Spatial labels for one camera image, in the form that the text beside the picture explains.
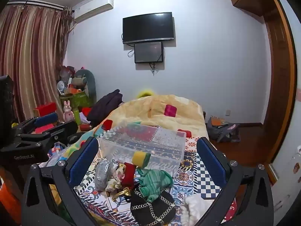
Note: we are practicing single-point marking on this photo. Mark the yellow fluffy toy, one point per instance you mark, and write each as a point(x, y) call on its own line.
point(146, 93)

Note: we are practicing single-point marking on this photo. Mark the pink white rabbit toy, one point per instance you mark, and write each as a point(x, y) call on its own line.
point(68, 113)

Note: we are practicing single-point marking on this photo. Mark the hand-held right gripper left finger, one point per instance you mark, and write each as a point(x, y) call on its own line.
point(82, 163)

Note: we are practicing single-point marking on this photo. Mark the orange cloth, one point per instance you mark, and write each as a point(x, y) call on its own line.
point(9, 197)

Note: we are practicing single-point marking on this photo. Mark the green knitted cloth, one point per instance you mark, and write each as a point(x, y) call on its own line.
point(152, 181)

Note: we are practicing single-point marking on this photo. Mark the grey backpack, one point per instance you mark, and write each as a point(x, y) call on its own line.
point(223, 133)

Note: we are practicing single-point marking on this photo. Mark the yellow blanket with red patches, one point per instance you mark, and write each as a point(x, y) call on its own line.
point(150, 109)

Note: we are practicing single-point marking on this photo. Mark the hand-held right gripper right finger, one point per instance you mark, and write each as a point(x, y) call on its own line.
point(211, 163)

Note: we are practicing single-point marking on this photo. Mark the large wall television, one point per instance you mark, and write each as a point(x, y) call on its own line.
point(148, 27)

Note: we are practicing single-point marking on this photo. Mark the gold hair clip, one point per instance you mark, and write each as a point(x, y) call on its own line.
point(123, 192)

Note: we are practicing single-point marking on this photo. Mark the white fluffy cloth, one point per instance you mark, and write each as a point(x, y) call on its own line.
point(194, 211)

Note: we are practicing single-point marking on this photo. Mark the yellow green sponge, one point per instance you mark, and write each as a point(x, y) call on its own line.
point(140, 158)

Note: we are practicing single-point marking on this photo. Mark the white wall socket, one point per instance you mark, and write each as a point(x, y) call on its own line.
point(227, 112)

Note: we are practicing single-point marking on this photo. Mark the red box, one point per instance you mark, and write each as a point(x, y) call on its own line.
point(45, 109)

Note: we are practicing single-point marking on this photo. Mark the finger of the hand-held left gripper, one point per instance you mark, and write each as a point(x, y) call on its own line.
point(63, 129)
point(45, 119)

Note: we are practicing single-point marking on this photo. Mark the silver foil pouch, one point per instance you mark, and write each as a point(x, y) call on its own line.
point(102, 175)

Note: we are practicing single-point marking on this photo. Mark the clear plastic storage box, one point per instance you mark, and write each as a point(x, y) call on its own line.
point(162, 146)

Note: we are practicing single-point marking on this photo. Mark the green bottle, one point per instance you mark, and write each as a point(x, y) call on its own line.
point(77, 117)

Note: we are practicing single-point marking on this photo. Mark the wooden door frame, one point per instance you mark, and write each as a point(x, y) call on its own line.
point(282, 75)

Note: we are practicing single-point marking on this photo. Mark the striped brown curtain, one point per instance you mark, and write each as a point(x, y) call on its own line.
point(33, 61)

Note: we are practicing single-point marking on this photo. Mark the white air conditioner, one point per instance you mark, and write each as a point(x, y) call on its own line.
point(94, 7)

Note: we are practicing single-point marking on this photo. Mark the floral fabric scrunchie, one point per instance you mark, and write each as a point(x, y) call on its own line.
point(115, 179)

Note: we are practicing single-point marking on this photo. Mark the clear plastic bag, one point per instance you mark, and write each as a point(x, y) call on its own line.
point(56, 151)

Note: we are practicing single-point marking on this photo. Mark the curtain rail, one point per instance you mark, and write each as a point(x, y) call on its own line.
point(35, 3)

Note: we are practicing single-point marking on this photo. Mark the orange spiral notebook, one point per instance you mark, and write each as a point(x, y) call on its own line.
point(217, 121)

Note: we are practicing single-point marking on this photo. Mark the small wall monitor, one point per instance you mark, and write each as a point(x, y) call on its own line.
point(148, 52)

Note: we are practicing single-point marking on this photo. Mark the dark jacket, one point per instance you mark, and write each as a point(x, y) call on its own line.
point(103, 109)

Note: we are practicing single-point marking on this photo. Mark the grey green plush toy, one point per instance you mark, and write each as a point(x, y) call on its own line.
point(90, 84)

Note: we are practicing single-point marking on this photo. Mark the brown wall sticker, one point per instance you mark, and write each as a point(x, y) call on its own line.
point(294, 167)

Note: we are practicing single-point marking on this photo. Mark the green cardboard box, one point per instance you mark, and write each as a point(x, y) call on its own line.
point(81, 100)

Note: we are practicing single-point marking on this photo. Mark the colourful patterned bedsheet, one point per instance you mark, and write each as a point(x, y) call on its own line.
point(188, 181)

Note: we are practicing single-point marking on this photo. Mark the red cloth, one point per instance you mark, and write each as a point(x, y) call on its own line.
point(128, 175)

